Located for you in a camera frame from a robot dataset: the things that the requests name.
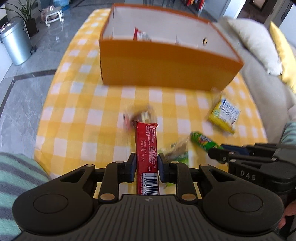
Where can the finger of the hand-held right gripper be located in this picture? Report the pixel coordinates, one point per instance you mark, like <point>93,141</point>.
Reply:
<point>235,148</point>
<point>217,155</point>

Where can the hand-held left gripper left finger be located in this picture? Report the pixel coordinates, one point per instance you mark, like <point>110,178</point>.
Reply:
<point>131,166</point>

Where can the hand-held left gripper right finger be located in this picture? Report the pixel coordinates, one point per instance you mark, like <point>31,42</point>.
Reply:
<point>161,166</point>

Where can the green tube packet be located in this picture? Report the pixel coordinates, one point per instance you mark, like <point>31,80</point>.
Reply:
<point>203,140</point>

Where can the long red bar packet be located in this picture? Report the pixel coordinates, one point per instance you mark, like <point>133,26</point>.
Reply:
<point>147,148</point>

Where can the green pea packet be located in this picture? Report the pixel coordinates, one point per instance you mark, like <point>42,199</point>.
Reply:
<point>179,150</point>

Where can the yellow green snack packet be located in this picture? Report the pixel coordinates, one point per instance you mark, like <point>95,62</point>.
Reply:
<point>224,114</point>

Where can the small clear snack packet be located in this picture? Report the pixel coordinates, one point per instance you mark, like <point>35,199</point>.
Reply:
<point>141,115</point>

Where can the orange cardboard box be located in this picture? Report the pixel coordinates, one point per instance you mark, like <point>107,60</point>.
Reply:
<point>166,64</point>

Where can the wide red snack packet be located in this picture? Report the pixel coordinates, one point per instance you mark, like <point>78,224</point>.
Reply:
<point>141,35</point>

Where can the person's right hand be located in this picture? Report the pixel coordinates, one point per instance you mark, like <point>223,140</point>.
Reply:
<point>289,214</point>

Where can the teal striped cloth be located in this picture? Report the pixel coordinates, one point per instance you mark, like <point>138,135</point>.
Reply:
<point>20,192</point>
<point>289,134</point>

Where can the beige sofa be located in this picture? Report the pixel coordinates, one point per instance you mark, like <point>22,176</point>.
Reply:
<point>261,90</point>

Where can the yellow checkered tablecloth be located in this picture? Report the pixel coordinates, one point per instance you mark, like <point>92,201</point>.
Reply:
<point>92,115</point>

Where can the yellow pillow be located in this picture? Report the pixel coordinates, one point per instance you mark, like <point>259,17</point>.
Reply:
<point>285,58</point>

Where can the white pillow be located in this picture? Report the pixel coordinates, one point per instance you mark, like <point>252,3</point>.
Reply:
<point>256,44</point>

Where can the stack of coloured stools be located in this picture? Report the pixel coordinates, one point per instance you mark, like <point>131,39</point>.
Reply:
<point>195,3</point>

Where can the silver trash can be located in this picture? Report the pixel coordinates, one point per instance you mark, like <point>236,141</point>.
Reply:
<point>16,41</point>

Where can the small white stool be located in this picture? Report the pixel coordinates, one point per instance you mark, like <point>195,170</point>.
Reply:
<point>53,15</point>

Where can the long leaf potted plant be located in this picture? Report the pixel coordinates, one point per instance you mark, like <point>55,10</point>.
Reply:
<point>25,16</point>

